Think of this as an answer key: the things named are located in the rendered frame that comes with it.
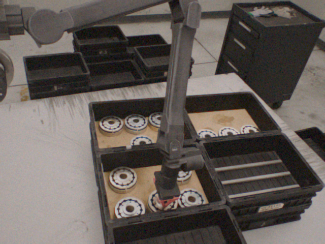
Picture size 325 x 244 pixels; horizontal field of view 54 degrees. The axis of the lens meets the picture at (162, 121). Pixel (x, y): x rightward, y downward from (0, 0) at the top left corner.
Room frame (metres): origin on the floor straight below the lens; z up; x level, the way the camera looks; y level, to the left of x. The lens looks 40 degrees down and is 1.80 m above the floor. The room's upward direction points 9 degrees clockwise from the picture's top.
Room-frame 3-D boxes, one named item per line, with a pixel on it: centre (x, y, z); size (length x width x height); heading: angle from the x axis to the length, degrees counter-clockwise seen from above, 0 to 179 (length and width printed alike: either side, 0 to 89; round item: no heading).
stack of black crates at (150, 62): (2.22, 0.07, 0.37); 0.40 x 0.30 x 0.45; 118
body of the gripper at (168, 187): (0.67, -0.05, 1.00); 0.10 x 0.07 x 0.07; 20
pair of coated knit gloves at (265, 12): (2.64, -0.65, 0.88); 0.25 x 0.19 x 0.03; 118
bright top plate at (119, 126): (1.04, 0.22, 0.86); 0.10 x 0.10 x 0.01
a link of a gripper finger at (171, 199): (0.66, -0.05, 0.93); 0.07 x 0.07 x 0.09; 20
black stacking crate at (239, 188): (0.87, -0.39, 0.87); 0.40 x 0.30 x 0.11; 111
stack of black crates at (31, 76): (1.84, 0.77, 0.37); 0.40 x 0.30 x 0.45; 118
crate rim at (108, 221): (0.73, -0.02, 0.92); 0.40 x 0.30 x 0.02; 111
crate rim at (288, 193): (0.87, -0.39, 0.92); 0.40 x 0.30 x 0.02; 111
